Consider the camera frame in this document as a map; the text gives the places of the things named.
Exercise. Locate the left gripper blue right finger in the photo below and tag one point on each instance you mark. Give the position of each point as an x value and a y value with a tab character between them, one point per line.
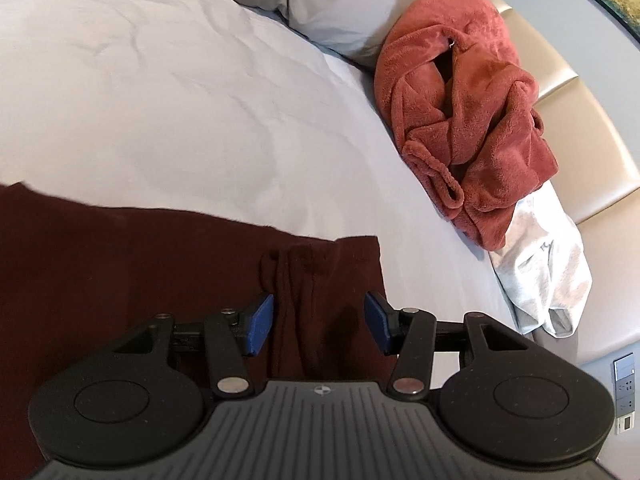
383	323

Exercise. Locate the white crumpled garment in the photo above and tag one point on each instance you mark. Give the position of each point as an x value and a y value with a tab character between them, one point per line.
542	266

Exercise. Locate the wall power outlet panel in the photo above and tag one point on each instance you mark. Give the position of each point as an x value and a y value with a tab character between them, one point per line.
624	382

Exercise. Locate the beige padded headboard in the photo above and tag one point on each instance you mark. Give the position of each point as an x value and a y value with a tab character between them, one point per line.
597	176

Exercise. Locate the orange fleece blanket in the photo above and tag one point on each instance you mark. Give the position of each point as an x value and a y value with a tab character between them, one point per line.
449	84

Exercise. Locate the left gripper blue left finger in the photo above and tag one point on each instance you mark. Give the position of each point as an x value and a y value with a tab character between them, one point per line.
257	322

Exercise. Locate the dark red sweater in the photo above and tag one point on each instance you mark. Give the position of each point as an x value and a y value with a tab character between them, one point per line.
75	277

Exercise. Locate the grey bed sheet mattress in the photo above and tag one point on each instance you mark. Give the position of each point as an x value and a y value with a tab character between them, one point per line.
208	107

